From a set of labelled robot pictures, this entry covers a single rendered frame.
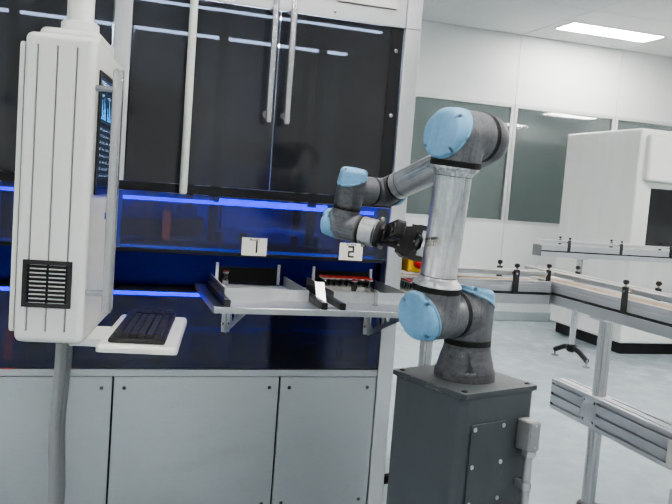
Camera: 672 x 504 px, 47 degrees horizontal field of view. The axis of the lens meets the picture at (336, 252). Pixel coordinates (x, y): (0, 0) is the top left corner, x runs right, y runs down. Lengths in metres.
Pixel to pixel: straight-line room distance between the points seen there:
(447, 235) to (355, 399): 1.14
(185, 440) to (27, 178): 1.11
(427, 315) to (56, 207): 0.92
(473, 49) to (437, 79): 0.50
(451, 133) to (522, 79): 6.58
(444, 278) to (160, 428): 1.25
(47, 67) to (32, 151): 0.20
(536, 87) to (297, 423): 6.14
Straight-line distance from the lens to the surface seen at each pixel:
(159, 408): 2.64
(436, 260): 1.76
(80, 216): 1.96
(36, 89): 2.00
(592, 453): 3.07
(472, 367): 1.89
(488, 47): 8.13
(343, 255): 2.65
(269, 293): 2.33
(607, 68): 8.85
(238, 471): 2.74
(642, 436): 2.80
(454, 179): 1.75
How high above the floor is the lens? 1.23
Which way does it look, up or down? 5 degrees down
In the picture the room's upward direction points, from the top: 4 degrees clockwise
